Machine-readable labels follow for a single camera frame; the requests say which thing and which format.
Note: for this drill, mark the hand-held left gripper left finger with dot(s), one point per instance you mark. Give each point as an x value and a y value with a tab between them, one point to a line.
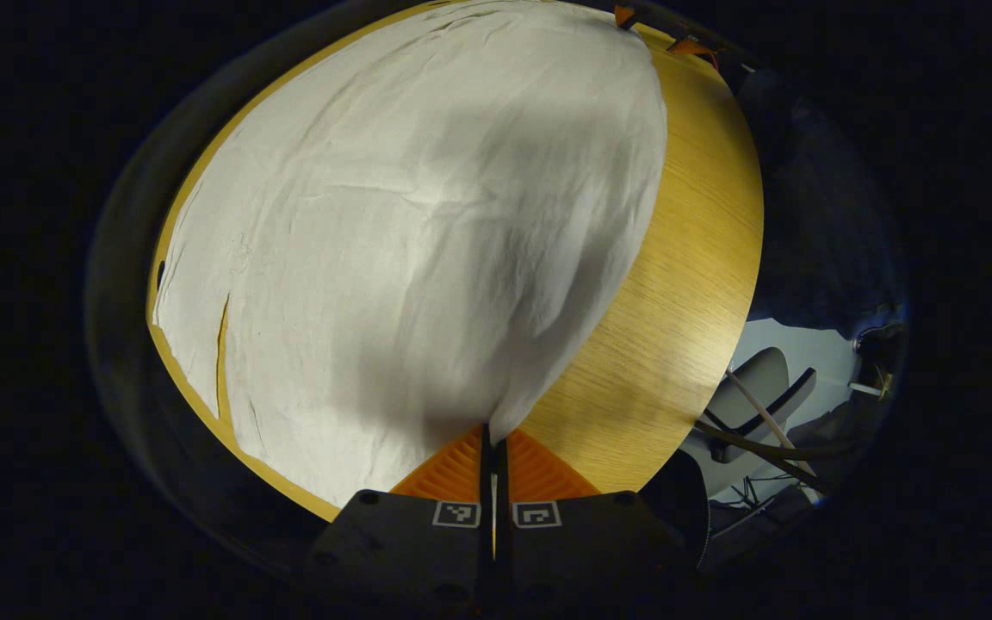
410	542

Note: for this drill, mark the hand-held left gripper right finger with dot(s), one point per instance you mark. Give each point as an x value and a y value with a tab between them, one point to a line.
582	542

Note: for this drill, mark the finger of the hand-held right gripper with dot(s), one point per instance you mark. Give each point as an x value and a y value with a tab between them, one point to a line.
690	47
624	15

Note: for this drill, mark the white jeans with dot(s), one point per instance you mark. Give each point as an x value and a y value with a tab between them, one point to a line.
418	215

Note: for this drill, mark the dark rounded object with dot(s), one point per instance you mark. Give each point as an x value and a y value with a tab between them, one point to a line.
677	508

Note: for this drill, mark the person's dark clothing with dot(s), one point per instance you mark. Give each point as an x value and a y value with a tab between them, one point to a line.
823	215

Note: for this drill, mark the grey chair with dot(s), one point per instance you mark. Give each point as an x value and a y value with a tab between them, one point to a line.
759	379

